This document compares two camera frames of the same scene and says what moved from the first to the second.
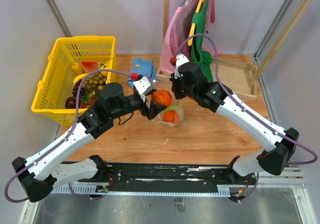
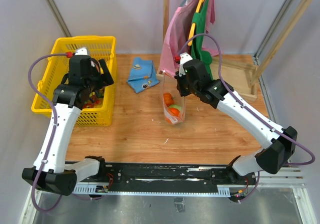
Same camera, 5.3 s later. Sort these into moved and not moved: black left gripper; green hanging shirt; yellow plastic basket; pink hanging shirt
Moved: black left gripper
Not moved: yellow plastic basket; green hanging shirt; pink hanging shirt
